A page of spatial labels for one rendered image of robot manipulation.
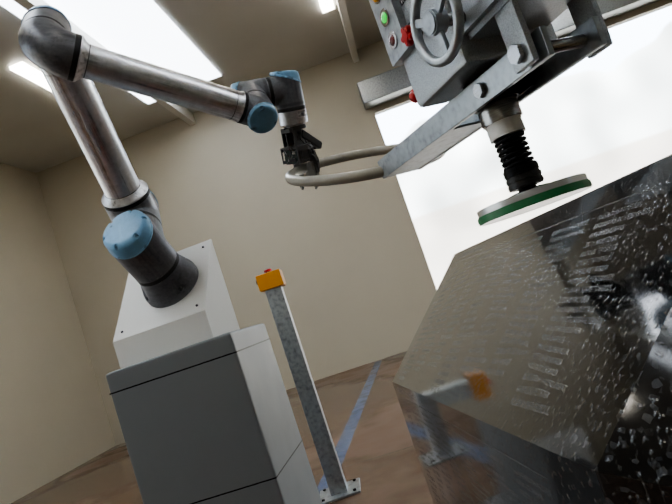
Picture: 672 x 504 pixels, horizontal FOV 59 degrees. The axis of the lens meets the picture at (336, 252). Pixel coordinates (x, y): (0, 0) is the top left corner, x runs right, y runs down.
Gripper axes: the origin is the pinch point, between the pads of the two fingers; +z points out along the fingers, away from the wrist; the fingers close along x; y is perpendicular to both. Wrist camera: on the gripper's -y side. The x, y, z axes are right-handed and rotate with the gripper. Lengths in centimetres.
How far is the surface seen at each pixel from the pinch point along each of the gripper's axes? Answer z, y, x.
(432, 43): -35, 41, 71
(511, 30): -35, 49, 89
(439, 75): -29, 42, 72
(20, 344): 200, -118, -580
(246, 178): 78, -414, -459
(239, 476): 69, 60, 6
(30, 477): 318, -56, -510
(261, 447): 62, 54, 11
